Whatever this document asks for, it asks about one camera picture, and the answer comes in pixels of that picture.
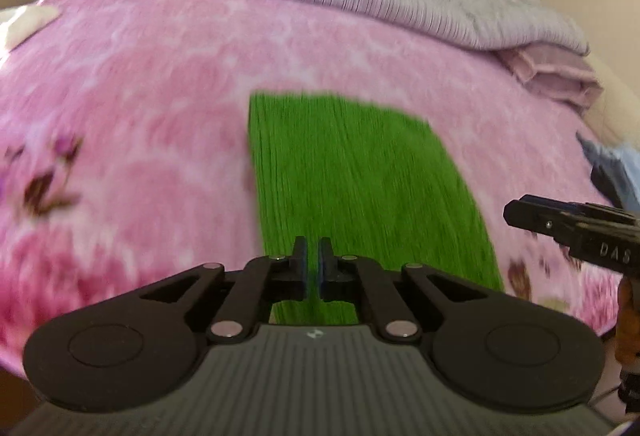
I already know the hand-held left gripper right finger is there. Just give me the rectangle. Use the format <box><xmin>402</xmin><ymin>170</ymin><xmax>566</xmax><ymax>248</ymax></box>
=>
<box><xmin>319</xmin><ymin>237</ymin><xmax>489</xmax><ymax>341</ymax></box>

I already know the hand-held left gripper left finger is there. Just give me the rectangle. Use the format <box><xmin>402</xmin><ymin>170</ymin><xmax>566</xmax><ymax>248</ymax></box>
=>
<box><xmin>141</xmin><ymin>236</ymin><xmax>309</xmax><ymax>343</ymax></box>

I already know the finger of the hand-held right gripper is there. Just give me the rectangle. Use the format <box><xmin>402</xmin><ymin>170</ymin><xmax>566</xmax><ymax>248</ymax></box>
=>
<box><xmin>520</xmin><ymin>196</ymin><xmax>637</xmax><ymax>217</ymax></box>
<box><xmin>502</xmin><ymin>200</ymin><xmax>582</xmax><ymax>245</ymax></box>

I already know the green knitted sweater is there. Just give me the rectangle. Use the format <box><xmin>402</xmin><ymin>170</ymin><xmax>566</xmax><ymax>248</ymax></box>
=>
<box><xmin>248</xmin><ymin>91</ymin><xmax>506</xmax><ymax>327</ymax></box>

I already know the person's right hand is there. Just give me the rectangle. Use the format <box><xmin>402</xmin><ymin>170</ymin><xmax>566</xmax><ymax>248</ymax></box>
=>
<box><xmin>616</xmin><ymin>276</ymin><xmax>640</xmax><ymax>369</ymax></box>

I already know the blue grey garment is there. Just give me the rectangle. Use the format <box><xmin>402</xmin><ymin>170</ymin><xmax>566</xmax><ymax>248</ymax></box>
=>
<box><xmin>575</xmin><ymin>131</ymin><xmax>640</xmax><ymax>217</ymax></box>

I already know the folded lavender cloth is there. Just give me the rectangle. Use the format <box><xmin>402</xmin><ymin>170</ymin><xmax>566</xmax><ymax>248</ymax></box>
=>
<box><xmin>500</xmin><ymin>43</ymin><xmax>606</xmax><ymax>114</ymax></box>

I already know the pink floral blanket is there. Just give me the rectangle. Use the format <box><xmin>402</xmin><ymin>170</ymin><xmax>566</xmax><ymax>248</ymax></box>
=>
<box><xmin>0</xmin><ymin>0</ymin><xmax>621</xmax><ymax>372</ymax></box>

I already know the cream cloth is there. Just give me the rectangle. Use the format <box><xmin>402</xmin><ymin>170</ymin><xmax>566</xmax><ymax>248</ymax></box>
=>
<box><xmin>0</xmin><ymin>5</ymin><xmax>60</xmax><ymax>53</ymax></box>

